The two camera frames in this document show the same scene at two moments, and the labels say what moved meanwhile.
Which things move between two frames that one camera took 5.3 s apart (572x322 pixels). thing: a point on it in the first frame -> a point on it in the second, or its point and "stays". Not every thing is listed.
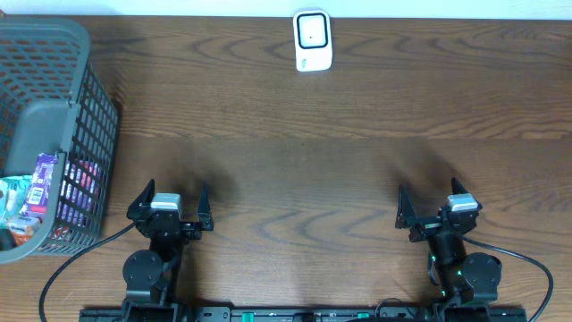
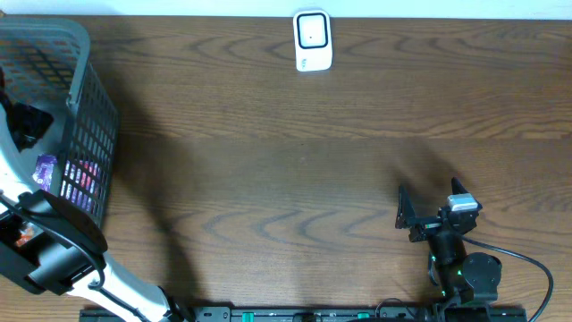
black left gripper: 167,224 -> 12,125
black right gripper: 407,216 stays
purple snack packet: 37,192 stays
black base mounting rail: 305,315 stays
